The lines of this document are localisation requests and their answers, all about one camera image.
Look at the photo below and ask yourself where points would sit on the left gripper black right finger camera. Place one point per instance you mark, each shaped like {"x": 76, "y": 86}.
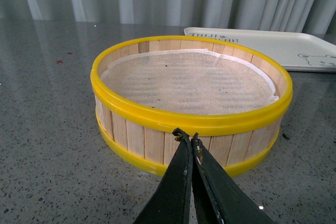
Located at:
{"x": 217, "y": 197}

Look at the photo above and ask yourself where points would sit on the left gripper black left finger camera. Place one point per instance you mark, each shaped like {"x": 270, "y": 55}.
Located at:
{"x": 171, "y": 201}

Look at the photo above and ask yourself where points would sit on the cream bear-print tray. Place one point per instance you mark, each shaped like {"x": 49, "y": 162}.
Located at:
{"x": 294, "y": 51}

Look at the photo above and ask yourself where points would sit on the yellow-rimmed wooden steamer basket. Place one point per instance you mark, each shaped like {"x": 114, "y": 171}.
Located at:
{"x": 142, "y": 135}

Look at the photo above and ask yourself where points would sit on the white steamer liner cloth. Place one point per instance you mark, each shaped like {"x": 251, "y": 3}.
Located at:
{"x": 190, "y": 81}

